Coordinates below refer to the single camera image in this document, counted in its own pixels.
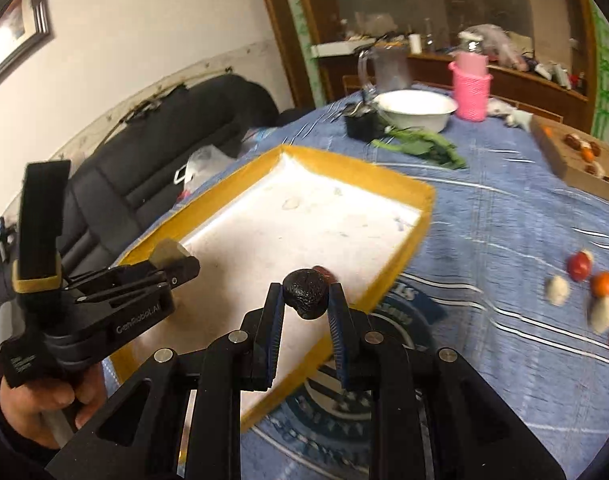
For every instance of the blue plaid tablecloth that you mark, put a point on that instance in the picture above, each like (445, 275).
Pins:
(484, 235)

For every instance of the white enamel bowl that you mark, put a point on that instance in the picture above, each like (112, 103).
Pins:
(419, 110)

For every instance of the yellow-rimmed white tray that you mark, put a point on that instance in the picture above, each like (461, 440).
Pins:
(284, 210)

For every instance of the person's left hand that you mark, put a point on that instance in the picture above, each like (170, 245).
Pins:
(29, 410)

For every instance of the pink woven basket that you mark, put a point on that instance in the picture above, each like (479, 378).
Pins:
(469, 95)

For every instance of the translucent pink plastic bag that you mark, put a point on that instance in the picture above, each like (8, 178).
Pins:
(499, 42)

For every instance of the black sofa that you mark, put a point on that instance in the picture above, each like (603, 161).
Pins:
(149, 160)

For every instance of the framed wall picture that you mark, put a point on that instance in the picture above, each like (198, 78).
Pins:
(14, 35)

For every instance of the metal utensils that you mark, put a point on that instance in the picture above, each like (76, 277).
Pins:
(357, 108)

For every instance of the clear glass pitcher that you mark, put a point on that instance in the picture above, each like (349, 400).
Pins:
(389, 67)

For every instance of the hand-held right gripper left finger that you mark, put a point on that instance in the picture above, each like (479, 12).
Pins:
(275, 332)

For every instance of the white plastic bag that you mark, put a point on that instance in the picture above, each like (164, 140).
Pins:
(204, 160)

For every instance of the green bamboo sticker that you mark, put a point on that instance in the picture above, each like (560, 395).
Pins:
(604, 75)
(299, 25)

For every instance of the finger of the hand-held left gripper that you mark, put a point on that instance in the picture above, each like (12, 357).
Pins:
(182, 270)
(134, 294)

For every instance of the green cloth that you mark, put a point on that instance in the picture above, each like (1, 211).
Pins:
(429, 147)

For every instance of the wooden framed glass cabinet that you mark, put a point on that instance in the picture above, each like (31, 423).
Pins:
(434, 0)

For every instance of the pale crumpled cloth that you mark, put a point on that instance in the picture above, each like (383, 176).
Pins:
(514, 117)

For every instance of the dark red jujube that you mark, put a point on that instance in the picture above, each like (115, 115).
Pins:
(327, 274)

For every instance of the red tomato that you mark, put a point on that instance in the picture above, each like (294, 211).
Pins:
(578, 267)

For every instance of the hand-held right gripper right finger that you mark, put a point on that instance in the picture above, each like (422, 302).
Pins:
(337, 332)

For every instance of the small black container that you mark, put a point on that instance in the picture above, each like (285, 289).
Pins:
(362, 127)

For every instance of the brown date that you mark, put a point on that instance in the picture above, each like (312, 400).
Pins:
(592, 169)
(571, 140)

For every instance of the white flat board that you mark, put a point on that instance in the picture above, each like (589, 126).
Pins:
(334, 49)

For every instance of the beige cylindrical chunk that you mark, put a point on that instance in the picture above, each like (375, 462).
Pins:
(588, 255)
(167, 252)
(603, 315)
(558, 290)

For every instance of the flat cardboard box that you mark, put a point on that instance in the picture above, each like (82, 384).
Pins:
(559, 160)

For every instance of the pink cup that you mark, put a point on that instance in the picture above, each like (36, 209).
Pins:
(469, 62)

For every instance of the white paper roll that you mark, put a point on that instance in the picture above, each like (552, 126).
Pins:
(415, 44)

